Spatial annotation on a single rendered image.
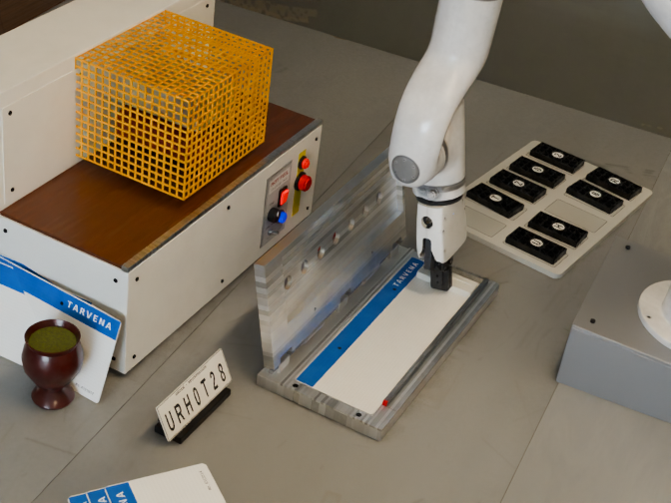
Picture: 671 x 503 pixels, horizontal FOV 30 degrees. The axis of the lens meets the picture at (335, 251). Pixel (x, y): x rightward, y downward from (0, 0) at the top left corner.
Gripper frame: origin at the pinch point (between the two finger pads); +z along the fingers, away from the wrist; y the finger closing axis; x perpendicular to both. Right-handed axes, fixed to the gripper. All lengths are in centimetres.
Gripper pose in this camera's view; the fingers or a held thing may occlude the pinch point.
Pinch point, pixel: (440, 276)
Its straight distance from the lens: 205.7
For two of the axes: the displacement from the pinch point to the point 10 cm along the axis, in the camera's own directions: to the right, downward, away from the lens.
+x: -8.8, -1.8, 4.4
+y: 4.8, -4.5, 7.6
